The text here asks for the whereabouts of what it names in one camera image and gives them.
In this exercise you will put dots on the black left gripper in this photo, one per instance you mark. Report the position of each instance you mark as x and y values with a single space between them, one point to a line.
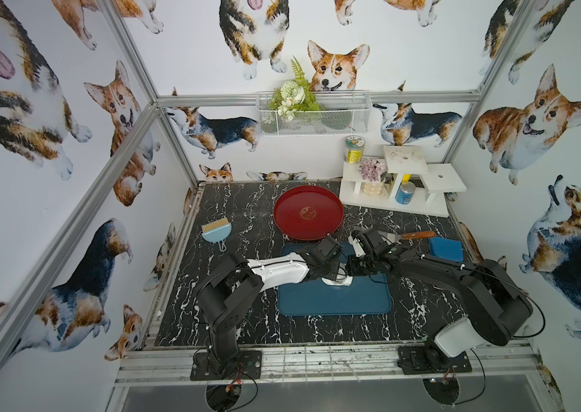
333 256

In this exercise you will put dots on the white dough piece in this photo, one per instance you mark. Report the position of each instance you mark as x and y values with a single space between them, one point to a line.
342 280

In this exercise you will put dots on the blue rectangular tray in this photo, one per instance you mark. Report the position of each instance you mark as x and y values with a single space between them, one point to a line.
365 295

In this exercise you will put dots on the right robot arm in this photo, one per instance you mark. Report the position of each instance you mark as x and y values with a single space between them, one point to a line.
494 307

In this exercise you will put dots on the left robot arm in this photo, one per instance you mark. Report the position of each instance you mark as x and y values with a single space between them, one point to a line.
232 287

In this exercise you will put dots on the round red tray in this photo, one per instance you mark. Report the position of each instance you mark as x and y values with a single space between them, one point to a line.
308 213

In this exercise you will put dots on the blue bottle yellow cap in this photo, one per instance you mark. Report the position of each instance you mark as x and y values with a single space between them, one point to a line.
406 190

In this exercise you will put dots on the blue dustpan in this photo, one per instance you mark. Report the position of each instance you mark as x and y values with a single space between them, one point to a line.
446 249

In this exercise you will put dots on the white tiered shelf stand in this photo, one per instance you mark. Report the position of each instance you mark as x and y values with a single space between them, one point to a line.
429 199

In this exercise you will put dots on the purple flower pot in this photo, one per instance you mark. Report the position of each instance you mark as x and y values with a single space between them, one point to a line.
372 171

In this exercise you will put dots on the yellow green can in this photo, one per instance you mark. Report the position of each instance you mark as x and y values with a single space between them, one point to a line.
354 149

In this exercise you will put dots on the artificial green white plant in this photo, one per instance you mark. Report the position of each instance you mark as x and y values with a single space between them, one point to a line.
294 99

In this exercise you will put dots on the metal scraper wooden handle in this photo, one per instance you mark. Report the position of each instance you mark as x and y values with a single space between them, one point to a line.
397 237

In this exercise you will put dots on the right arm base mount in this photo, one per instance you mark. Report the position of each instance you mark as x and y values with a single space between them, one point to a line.
428 359

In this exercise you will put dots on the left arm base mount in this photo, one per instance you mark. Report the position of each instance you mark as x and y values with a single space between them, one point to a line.
245 365

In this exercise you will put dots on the white wire wall basket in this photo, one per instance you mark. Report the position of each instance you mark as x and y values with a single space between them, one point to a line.
342 113

